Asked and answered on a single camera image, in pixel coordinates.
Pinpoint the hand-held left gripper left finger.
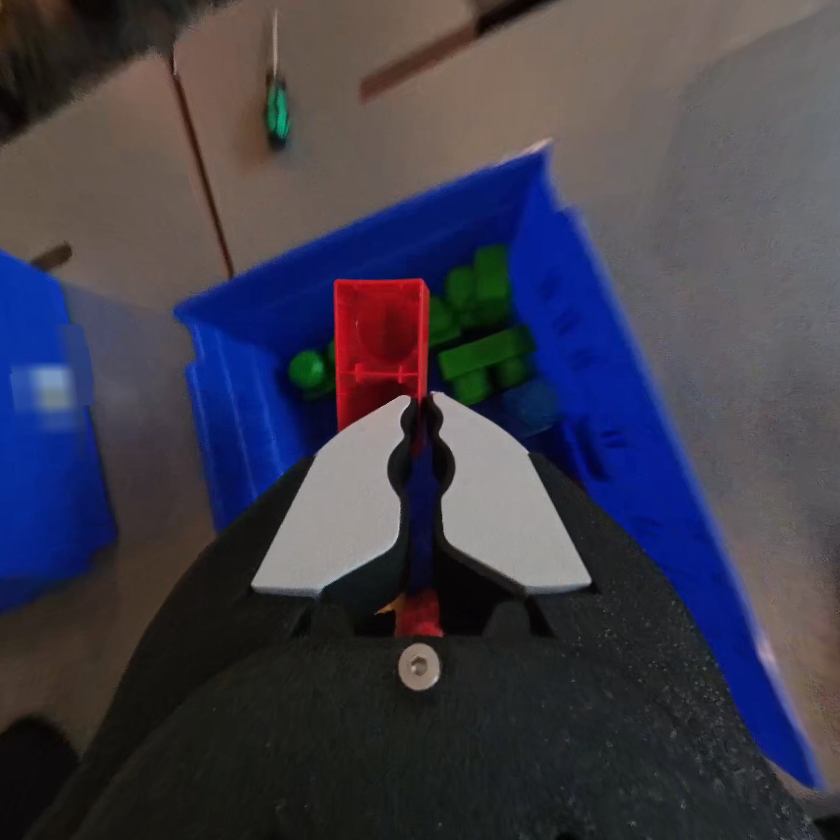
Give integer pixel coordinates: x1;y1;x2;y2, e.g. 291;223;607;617
250;394;424;599

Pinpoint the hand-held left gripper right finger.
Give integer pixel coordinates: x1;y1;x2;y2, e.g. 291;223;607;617
427;392;592;598

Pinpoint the blue mega block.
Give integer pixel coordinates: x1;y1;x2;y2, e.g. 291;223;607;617
497;378;561;442

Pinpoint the blue plastic storage bin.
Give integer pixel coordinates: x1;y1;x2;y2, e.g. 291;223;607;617
174;145;825;791

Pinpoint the red mega block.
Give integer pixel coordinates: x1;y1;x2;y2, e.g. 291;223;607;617
334;279;431;434

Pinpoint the blue bin with white label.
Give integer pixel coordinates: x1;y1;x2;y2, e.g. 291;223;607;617
0;250;119;614

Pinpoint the green mega block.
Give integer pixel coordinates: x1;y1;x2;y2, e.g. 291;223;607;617
440;245;515;332
436;325;538;406
288;347;337;400

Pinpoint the green-handled screwdriver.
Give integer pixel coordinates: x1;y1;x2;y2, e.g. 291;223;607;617
263;11;292;152

